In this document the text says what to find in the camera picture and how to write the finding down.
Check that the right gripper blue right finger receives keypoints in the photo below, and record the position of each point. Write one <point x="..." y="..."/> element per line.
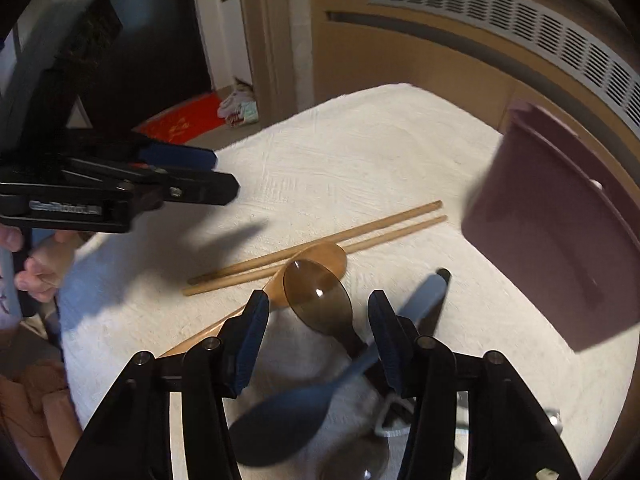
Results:
<point x="421" y="368"/>

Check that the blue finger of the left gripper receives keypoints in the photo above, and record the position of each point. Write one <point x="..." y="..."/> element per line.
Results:
<point x="179" y="156"/>

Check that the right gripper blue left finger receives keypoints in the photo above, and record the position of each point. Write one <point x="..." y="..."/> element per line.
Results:
<point x="216" y="369"/>

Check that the person's left hand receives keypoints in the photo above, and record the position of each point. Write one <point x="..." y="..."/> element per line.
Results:
<point x="44" y="270"/>

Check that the red floor mat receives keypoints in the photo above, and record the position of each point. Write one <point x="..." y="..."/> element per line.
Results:
<point x="185" y="122"/>

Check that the grey plastic rice spoon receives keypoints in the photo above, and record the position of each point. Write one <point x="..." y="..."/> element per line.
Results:
<point x="282" y="425"/>

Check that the lower wooden chopstick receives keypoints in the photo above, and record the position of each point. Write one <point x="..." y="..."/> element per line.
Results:
<point x="329" y="254"/>

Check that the wooden chopstick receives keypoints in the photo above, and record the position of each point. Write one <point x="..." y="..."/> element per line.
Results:
<point x="274" y="257"/>
<point x="329" y="254"/>

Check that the slippers on floor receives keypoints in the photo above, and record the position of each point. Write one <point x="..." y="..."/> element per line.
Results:
<point x="239" y="108"/>

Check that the translucent brown plastic spoon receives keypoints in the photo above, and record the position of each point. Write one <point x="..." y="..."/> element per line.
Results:
<point x="330" y="313"/>

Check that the shiny metal spoon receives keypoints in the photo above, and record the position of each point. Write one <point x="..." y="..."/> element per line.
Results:
<point x="367" y="455"/>

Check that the wooden spoon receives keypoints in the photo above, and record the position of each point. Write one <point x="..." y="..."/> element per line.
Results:
<point x="296" y="282"/>

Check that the upper wooden chopstick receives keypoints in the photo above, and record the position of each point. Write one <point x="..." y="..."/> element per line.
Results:
<point x="274" y="257"/>

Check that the maroon plastic utensil caddy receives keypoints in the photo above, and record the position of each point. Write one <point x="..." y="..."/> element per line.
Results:
<point x="555" y="221"/>

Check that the long grey vent grille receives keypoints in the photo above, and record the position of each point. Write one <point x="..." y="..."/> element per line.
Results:
<point x="557" y="39"/>

